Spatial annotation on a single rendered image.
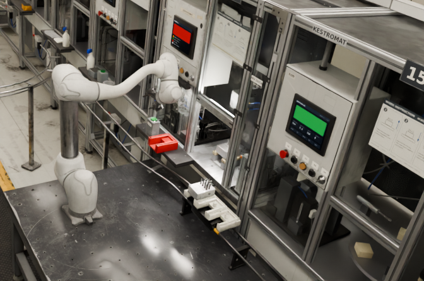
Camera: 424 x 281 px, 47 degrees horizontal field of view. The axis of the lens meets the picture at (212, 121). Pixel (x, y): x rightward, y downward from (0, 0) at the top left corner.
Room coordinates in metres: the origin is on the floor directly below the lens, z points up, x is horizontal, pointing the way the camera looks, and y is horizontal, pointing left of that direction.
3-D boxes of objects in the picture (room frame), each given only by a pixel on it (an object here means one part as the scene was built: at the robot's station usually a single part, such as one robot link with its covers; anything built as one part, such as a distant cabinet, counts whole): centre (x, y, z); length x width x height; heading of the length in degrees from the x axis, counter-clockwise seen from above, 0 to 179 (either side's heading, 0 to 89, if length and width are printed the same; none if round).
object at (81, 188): (2.22, 0.66, 0.85); 0.18 x 0.16 x 0.22; 39
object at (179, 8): (2.94, 0.19, 1.60); 0.42 x 0.29 x 0.46; 40
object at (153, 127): (2.86, 0.38, 0.97); 0.08 x 0.08 x 0.12; 40
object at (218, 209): (2.24, -0.08, 0.84); 0.36 x 0.14 x 0.10; 40
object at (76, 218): (2.19, 0.64, 0.71); 0.22 x 0.18 x 0.06; 40
